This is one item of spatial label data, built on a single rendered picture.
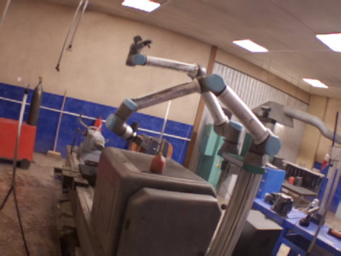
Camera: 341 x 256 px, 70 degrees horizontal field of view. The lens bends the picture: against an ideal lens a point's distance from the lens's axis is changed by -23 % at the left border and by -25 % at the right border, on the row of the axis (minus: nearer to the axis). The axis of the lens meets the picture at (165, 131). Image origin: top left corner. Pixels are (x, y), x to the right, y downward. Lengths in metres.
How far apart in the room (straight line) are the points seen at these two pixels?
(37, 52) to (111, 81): 1.98
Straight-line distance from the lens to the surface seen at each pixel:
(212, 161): 6.70
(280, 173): 3.84
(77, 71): 6.56
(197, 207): 1.40
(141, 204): 1.29
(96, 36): 6.66
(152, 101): 2.03
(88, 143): 3.33
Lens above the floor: 1.65
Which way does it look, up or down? 5 degrees down
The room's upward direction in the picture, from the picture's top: 14 degrees clockwise
